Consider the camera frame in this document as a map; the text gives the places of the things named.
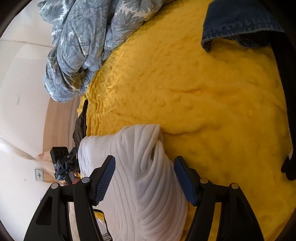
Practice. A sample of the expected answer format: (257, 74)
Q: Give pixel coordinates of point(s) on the yellow dotted fleece blanket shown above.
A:
(223, 111)

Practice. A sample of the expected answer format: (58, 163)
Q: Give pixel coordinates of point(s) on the cream patterned curtain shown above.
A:
(9, 148)

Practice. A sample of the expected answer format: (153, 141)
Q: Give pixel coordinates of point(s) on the dark blue denim garment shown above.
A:
(247, 22)

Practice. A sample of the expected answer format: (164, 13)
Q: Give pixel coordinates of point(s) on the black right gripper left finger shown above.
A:
(51, 219)

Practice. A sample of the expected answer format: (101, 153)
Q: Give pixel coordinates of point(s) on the blue floral duvet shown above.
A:
(84, 33)

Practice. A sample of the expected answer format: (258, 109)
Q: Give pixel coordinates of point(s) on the wooden headboard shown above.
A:
(59, 125)

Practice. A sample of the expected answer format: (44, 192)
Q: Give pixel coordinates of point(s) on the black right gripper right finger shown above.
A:
(237, 220)

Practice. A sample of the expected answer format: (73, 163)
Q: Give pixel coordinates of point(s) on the white wall socket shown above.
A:
(39, 175)

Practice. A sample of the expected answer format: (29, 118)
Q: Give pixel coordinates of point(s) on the white ribbed knit garment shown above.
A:
(144, 200)

